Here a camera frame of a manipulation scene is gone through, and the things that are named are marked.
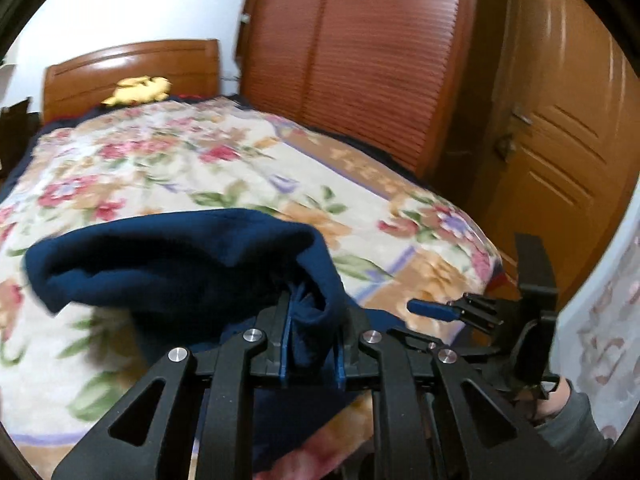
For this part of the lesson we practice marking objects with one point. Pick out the person's left hand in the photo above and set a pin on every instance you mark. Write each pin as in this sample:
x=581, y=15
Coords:
x=321, y=454

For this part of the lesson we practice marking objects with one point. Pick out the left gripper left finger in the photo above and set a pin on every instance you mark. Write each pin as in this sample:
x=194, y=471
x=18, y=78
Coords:
x=191, y=415

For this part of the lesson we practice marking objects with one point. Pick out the louvered wooden wardrobe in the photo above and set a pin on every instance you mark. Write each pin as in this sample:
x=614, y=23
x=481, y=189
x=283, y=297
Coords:
x=385, y=72

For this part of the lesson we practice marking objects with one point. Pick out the yellow Pikachu plush toy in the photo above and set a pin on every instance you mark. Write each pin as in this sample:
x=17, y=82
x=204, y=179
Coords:
x=139, y=90

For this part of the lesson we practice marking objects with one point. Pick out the floral bed blanket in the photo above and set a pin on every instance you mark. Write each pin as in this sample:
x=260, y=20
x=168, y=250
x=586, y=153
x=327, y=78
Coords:
x=389, y=239

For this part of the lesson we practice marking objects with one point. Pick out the person's right hand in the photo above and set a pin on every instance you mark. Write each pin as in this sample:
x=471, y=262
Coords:
x=541, y=409

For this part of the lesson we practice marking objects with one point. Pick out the wooden room door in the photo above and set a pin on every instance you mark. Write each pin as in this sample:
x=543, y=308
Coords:
x=560, y=158

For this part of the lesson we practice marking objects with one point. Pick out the navy blue suit jacket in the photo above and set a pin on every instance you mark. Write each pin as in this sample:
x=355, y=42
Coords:
x=195, y=279

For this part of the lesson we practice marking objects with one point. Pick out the dark wooden chair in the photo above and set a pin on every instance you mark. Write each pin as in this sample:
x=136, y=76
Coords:
x=17, y=127

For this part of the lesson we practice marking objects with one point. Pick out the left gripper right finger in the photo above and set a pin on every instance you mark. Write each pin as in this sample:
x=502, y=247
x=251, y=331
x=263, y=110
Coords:
x=434, y=415

